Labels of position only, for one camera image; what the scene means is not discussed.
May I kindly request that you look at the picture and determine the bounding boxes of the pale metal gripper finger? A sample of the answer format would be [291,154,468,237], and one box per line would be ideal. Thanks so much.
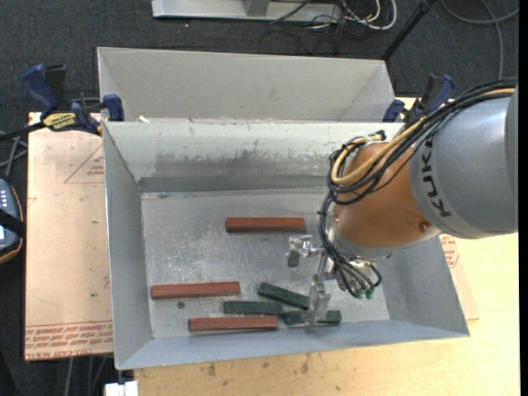
[304,282,332,328]
[285,234,325,269]

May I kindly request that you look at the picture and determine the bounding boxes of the dark green flat block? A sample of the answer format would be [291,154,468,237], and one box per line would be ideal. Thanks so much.
[257,282,311,311]
[283,309,343,327]
[222,300,286,316]

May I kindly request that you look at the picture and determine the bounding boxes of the red-brown flat block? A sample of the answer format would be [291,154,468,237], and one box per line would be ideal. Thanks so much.
[187,315,281,332]
[224,216,307,234]
[150,280,242,300]

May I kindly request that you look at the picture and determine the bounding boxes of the grey metal bin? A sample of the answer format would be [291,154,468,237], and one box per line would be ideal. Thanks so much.
[97,46,471,371]

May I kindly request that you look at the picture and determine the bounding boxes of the brown cardboard board, red print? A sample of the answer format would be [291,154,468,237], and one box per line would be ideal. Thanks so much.
[24,111,482,362]

